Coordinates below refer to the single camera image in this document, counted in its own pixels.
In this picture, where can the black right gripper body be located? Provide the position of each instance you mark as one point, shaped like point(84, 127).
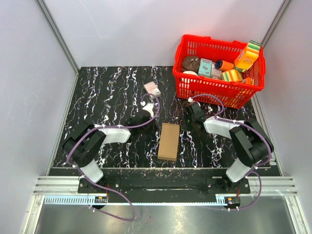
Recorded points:
point(187, 123)

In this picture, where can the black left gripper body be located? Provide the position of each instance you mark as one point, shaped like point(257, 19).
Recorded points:
point(148, 128)

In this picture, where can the brown cardboard box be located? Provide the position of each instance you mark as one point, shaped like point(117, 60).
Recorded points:
point(168, 144)

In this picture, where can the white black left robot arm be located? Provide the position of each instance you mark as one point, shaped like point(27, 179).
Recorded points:
point(82, 145)

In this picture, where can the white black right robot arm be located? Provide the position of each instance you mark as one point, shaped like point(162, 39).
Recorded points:
point(253, 147)

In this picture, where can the small grey card box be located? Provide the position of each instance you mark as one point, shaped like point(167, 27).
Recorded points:
point(151, 88)

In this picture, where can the pink grey small box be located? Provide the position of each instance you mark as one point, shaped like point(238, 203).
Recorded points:
point(215, 73)

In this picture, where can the teal small box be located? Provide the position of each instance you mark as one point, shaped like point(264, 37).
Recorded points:
point(205, 68)

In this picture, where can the white round container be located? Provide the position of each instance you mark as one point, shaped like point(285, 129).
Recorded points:
point(190, 73)

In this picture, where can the brown round bread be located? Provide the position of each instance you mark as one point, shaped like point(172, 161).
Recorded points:
point(191, 63)

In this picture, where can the red plastic shopping basket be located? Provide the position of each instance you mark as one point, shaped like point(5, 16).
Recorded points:
point(234, 95)

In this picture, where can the yellow green striped sponge pack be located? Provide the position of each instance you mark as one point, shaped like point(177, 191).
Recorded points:
point(232, 76)

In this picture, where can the orange can with blue lid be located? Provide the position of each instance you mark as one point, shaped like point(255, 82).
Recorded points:
point(223, 65)

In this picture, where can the small orange packet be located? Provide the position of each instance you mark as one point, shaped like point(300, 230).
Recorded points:
point(248, 81)

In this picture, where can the tall orange juice carton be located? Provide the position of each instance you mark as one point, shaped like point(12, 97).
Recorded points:
point(247, 56)

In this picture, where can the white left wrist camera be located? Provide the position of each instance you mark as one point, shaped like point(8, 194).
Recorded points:
point(149, 107)

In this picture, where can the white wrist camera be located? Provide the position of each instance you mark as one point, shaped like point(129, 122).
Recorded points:
point(191, 100)
point(149, 107)

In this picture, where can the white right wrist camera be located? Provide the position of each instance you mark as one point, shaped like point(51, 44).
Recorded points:
point(191, 100)

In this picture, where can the aluminium front rail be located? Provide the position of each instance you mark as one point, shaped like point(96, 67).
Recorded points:
point(151, 200)

